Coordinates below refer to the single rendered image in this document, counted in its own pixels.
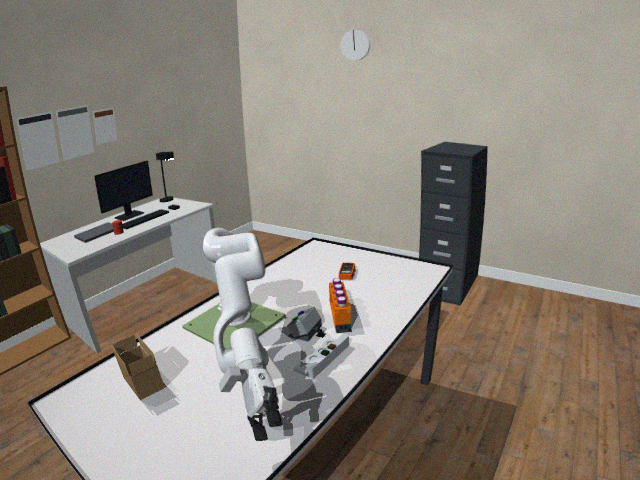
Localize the small brown cardboard box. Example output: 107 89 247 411
112 335 165 400

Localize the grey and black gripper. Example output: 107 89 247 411
239 368 283 441

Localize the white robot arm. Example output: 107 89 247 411
203 228 269 392

